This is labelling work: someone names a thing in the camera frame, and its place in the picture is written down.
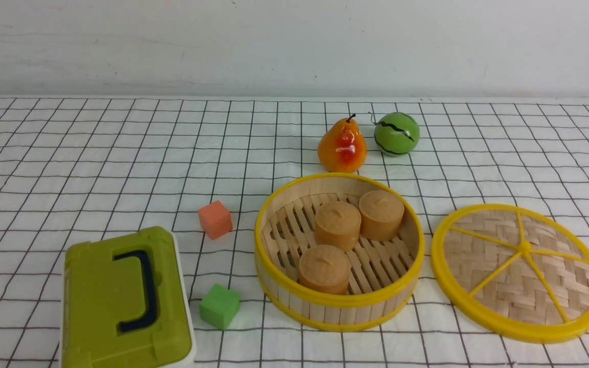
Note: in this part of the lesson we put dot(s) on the yellow woven steamer lid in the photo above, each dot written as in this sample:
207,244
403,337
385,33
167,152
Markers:
514,272

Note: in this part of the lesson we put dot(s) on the bamboo steamer basket yellow rim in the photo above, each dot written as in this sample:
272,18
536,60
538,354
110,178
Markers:
383,275

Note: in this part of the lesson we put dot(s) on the tan steamed bun middle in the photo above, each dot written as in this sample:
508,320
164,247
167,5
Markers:
337,223

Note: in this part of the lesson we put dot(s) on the tan steamed bun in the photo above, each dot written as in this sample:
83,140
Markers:
325,268
381,215
337,223

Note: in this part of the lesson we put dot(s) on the orange toy pear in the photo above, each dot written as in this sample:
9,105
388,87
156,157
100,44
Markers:
343,148

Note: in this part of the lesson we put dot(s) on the orange foam cube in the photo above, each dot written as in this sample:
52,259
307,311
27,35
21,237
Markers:
215,220

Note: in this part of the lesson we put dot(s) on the tan steamed bun front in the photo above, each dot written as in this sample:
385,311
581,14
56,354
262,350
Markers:
325,268

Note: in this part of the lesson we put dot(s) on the tan steamed bun rear right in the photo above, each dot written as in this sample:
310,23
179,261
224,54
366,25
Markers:
381,215

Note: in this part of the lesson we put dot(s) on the green toy watermelon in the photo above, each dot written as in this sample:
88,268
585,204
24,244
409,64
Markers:
396,134

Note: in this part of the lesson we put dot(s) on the green foam cube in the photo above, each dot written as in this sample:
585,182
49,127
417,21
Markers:
219,306

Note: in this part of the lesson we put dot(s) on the white grid tablecloth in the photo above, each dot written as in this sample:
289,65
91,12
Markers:
78,169

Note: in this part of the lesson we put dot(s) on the green lunch box with handle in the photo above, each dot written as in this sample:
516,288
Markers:
124,303

